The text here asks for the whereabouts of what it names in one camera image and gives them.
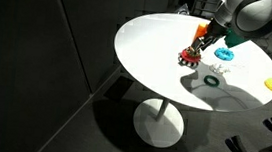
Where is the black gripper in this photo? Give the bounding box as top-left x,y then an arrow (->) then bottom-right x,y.
189,19 -> 230,58

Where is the red multicolour toy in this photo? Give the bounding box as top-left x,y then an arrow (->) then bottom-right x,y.
181,47 -> 203,64

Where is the striped ring toss base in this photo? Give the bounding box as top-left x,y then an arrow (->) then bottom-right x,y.
176,53 -> 201,68

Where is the orange plastic block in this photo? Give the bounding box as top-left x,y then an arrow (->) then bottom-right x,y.
193,20 -> 211,44

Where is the teal plastic block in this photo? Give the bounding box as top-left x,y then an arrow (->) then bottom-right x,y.
223,27 -> 250,51

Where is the grey triangular object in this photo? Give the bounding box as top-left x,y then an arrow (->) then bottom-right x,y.
175,2 -> 192,17

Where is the blue toss ring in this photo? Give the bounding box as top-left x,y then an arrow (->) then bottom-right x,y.
213,46 -> 236,62

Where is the white toss ring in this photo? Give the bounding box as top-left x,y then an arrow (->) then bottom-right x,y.
209,62 -> 231,76

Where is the dark green toss ring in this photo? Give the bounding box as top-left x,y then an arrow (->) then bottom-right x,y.
202,75 -> 221,88

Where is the white table pedestal base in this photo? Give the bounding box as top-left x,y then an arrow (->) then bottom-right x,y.
130,95 -> 188,151

